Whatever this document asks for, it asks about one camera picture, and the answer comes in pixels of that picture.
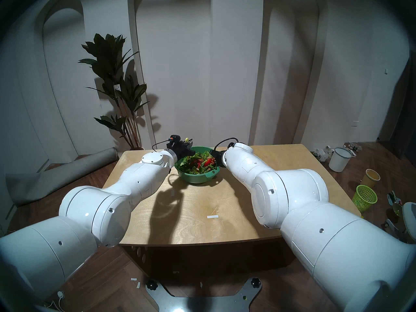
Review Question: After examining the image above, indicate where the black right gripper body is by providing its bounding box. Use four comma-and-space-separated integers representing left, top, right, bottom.
210, 149, 228, 168

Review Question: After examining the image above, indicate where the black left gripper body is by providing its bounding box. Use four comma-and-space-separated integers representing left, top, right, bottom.
166, 134, 186, 161

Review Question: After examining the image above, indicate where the green plastic salad bowl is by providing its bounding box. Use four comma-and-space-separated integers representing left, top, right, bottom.
175, 147, 220, 184

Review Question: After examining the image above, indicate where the mixed lettuce tomato salad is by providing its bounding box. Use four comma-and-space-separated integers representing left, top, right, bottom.
178, 151, 217, 175

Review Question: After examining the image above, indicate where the crumpled white paper litter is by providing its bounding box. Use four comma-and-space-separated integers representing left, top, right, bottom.
312, 146, 335, 162

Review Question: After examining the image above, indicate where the tall potted plant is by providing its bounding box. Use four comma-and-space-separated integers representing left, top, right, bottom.
78, 33, 150, 151

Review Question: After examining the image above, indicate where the white bucket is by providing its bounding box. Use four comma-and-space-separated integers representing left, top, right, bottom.
329, 147, 353, 173

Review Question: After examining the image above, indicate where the rolled grey mat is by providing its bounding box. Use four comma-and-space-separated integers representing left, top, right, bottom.
5, 147, 119, 207

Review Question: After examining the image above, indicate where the green mesh basket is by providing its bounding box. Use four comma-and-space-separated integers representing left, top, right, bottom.
353, 185, 378, 213

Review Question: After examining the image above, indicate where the yellow paper cup bin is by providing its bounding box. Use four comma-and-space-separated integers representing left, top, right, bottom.
360, 169, 381, 188

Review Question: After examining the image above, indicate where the green plastic item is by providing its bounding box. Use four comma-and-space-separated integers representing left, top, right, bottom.
387, 191, 403, 217

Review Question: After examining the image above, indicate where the white swivel chair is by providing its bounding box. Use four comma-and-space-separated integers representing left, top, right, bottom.
385, 202, 416, 243

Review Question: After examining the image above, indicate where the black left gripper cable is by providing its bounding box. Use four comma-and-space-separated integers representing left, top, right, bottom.
152, 137, 171, 151

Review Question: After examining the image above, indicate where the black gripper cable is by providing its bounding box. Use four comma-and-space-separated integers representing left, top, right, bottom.
152, 137, 171, 151
213, 137, 239, 152

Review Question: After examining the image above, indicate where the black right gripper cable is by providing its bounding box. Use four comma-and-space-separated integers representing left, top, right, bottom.
213, 137, 239, 152

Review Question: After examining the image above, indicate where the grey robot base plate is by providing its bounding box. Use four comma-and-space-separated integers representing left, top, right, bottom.
145, 277, 262, 312

